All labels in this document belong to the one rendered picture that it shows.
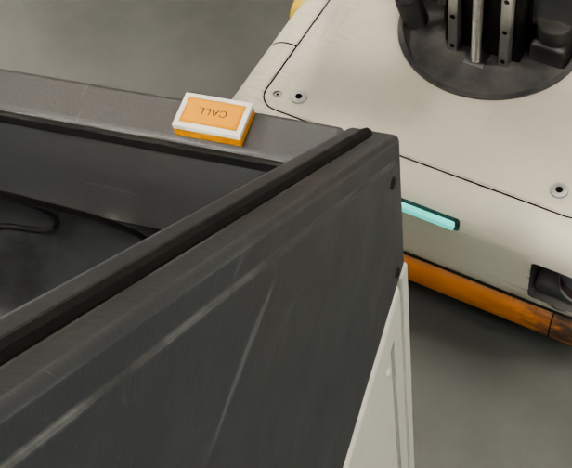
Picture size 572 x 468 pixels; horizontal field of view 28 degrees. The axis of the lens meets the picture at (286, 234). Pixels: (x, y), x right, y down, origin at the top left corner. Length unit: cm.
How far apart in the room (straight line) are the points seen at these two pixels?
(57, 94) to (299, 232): 34
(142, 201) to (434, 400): 93
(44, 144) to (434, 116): 89
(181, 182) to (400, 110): 86
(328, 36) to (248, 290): 131
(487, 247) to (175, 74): 79
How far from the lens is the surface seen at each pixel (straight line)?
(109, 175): 88
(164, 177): 86
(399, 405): 106
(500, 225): 158
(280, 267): 54
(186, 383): 44
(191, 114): 81
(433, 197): 160
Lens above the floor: 157
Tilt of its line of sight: 55 degrees down
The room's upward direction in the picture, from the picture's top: 11 degrees counter-clockwise
